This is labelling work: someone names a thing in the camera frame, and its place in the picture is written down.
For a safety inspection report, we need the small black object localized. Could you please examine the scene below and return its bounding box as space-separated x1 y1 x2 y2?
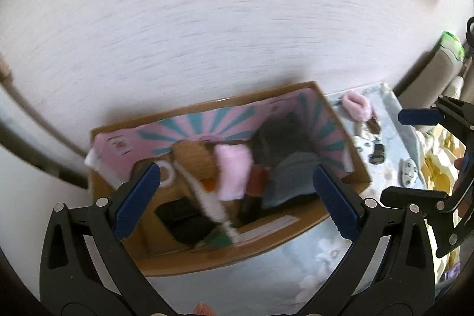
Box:
154 196 217 246

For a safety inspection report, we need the cardboard box pink lining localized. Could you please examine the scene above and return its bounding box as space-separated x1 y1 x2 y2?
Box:
85 83 370 277

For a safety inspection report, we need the black red small package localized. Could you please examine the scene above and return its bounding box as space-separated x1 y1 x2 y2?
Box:
369 143 386 165

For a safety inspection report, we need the yellow floral bedsheet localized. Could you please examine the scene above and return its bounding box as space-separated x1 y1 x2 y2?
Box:
416 125 465 284

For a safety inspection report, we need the person right hand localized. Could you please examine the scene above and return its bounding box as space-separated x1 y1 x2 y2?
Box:
193 301 216 316

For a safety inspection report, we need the brown fuzzy sock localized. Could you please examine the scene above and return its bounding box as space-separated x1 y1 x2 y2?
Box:
172 140 217 180

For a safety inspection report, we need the white spotted sock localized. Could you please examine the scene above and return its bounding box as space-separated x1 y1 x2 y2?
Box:
399 158 418 188

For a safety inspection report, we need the pink fuzzy sock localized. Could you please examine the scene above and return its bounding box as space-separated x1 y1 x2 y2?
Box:
214 144 254 201
342 91 372 122

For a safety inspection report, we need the grey sofa cushion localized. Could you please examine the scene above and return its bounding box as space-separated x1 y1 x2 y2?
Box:
394 42 464 108

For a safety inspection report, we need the grey blue fuzzy sock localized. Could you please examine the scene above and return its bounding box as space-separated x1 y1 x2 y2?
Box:
250 112 321 209

